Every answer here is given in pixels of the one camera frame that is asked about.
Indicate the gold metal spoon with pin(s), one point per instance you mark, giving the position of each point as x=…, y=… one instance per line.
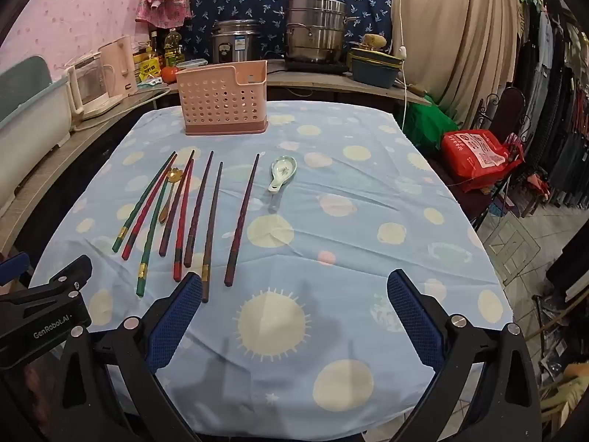
x=174, y=176

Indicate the black induction cooker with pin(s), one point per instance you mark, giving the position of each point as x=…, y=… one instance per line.
x=299, y=68

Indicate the yellow green lunch box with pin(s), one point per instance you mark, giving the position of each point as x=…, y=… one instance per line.
x=372, y=55

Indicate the pink electric kettle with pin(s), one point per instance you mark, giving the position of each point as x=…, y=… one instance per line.
x=117, y=64

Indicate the white plastic storage box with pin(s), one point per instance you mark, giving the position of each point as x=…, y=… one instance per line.
x=27, y=124

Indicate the white green packet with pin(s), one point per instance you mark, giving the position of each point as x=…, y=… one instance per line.
x=148, y=84

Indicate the yellow cooking oil bottle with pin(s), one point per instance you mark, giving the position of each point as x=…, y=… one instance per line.
x=173, y=46

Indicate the white glass kettle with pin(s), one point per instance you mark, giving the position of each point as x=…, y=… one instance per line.
x=92, y=83

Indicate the dark blue lunch box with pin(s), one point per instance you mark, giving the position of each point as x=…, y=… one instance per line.
x=375, y=76

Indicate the green chopstick with gold band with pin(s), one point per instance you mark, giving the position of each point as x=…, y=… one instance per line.
x=138, y=212
x=149, y=248

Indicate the brown chopstick with gold band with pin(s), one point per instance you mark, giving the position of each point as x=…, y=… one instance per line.
x=213, y=230

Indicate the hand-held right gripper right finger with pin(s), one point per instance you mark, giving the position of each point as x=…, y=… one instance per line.
x=416, y=322

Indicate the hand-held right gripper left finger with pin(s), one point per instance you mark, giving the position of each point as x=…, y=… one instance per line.
x=175, y=327

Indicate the red tomato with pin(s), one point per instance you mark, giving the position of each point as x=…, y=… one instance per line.
x=170, y=74

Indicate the pink perforated utensil holder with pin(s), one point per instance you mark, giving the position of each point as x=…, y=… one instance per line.
x=216, y=101

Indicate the dark red chopstick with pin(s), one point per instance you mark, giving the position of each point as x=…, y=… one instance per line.
x=243, y=218

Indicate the clear plastic food container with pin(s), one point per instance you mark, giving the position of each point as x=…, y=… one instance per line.
x=191, y=63

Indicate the green plastic bag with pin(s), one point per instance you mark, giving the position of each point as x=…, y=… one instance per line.
x=428, y=122

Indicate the navy floral cloth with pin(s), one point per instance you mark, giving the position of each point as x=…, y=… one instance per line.
x=248, y=4

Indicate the silver rice cooker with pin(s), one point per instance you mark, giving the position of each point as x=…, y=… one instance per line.
x=234, y=41

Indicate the black metal chair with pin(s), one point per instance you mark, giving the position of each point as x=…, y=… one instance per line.
x=506, y=110

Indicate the beige curtain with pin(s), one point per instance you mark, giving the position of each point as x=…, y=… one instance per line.
x=451, y=32

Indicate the red plastic bag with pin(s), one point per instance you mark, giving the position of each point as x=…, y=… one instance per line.
x=474, y=154

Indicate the dark brown chopstick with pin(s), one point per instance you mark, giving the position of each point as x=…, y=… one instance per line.
x=174, y=214
x=199, y=212

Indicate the blue polka dot tablecloth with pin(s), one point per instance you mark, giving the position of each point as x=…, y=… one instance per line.
x=322, y=262

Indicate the hanging clothes rack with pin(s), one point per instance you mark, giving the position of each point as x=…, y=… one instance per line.
x=557, y=101

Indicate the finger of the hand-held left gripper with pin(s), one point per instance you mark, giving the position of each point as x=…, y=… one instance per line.
x=11, y=268
x=76, y=269

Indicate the brown potato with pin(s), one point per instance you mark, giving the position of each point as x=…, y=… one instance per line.
x=375, y=41

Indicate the yellow food packet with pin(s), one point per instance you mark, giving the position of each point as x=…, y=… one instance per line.
x=146, y=65

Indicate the stainless steel steamer pot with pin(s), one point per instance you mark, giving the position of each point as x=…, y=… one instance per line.
x=315, y=27

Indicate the white ceramic soup spoon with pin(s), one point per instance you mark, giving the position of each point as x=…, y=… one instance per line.
x=284, y=168

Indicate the small seasoning bottle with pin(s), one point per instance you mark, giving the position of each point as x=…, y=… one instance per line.
x=155, y=43

